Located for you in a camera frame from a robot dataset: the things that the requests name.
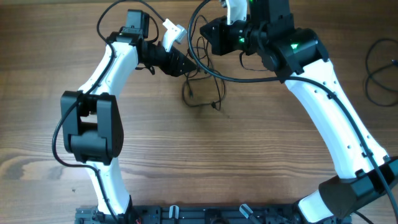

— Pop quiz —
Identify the black USB cable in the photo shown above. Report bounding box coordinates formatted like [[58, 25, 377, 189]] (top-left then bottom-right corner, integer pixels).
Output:
[[182, 14, 227, 111]]

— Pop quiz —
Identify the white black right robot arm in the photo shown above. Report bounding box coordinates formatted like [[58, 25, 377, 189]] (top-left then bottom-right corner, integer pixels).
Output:
[[200, 1, 397, 223]]

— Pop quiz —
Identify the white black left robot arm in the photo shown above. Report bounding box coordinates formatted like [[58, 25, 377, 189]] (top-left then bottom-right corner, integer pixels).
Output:
[[56, 9, 197, 223]]

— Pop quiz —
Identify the black right camera cable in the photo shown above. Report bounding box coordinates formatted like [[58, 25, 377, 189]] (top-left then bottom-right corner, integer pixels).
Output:
[[187, 0, 398, 223]]

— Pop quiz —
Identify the black camera cable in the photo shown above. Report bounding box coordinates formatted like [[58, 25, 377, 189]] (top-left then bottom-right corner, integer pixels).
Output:
[[52, 0, 165, 223], [187, 0, 398, 223]]

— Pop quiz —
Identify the black left camera cable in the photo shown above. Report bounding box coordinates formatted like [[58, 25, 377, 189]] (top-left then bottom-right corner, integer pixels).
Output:
[[52, 0, 165, 223]]

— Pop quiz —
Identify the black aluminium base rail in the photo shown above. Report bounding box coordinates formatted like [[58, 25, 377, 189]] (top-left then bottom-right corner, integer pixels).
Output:
[[74, 203, 352, 224]]

